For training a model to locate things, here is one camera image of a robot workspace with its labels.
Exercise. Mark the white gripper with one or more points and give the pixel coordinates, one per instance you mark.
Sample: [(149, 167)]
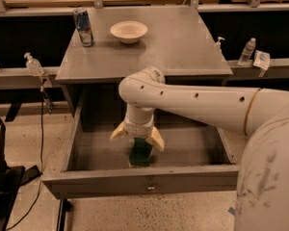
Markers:
[(138, 129)]

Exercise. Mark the green yellow sponge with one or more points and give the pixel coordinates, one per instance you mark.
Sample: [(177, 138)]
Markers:
[(140, 153)]

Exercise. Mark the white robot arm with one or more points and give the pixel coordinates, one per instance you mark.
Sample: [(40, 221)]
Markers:
[(262, 192)]

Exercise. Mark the open grey top drawer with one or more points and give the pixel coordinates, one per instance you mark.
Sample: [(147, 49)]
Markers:
[(196, 157)]

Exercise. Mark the grey cabinet counter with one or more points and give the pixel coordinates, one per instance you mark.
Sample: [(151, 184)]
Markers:
[(177, 41)]

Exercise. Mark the small pump bottle behind counter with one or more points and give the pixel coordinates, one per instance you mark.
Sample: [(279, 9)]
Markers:
[(218, 43)]

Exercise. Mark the white ceramic bowl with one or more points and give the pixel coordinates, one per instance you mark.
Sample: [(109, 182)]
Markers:
[(128, 32)]

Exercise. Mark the left clear sanitizer pump bottle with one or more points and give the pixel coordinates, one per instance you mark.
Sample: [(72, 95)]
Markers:
[(33, 65)]

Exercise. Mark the blue silver drink can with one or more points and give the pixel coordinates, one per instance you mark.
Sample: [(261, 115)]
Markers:
[(83, 26)]

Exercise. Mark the black stand base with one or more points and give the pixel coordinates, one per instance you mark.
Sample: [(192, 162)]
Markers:
[(10, 181)]

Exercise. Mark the clear plastic water bottle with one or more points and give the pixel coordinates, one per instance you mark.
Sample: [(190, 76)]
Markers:
[(247, 52)]

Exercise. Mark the white wipes packet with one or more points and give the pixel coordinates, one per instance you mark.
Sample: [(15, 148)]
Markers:
[(261, 59)]

